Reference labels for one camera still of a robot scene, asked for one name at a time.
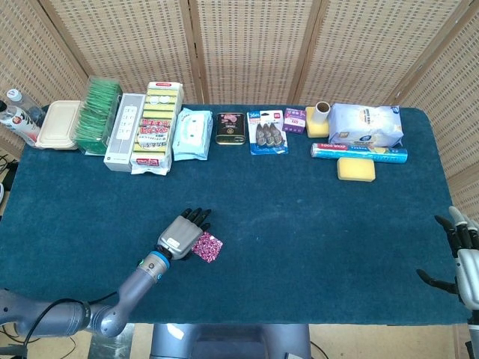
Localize large white tissue pack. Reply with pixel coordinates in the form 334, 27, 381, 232
328, 102, 406, 148

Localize small purple box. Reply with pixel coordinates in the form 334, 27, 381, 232
282, 107, 308, 134

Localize plain yellow sponge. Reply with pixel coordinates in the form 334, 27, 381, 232
305, 106, 331, 138

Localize dark gold meat can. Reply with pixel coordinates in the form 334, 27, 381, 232
215, 111, 247, 146

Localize black floor cable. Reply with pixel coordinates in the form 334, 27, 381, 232
0, 151, 19, 177

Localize teal felt table cover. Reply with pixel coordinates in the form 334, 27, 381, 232
0, 103, 471, 325

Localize wicker folding screen panel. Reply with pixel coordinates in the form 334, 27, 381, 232
388, 0, 479, 240
39, 0, 206, 105
0, 0, 93, 160
189, 0, 323, 106
293, 0, 471, 109

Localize blue blister pack of hooks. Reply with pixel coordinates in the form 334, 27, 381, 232
247, 109, 290, 156

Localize white paper roll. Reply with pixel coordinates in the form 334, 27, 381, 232
315, 101, 331, 125

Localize yellow sponge green underside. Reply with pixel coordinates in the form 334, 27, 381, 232
336, 157, 376, 183

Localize clear bottle white cap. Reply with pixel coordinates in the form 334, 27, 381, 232
6, 88, 46, 128

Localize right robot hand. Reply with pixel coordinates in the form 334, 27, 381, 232
416, 205, 479, 311

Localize white labelled bottle black cap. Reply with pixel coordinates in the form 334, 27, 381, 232
0, 99, 42, 147

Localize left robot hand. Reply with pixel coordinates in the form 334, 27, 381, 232
155, 207, 213, 262

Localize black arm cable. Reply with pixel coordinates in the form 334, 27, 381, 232
22, 291, 118, 347

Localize blue cling wrap roll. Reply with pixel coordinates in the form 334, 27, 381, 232
310, 141, 409, 165

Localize light blue wet wipes pack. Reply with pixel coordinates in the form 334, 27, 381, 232
172, 107, 214, 162

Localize white power strip box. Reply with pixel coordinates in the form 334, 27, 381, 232
103, 93, 147, 173

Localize clear box green tea bags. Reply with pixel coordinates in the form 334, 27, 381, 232
73, 76, 123, 156

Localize beige lunch box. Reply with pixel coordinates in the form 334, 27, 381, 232
36, 99, 82, 151

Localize yellow sponge multipack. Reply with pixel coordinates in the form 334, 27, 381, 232
129, 81, 185, 176

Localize metal table leg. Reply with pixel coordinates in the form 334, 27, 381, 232
91, 323, 135, 359

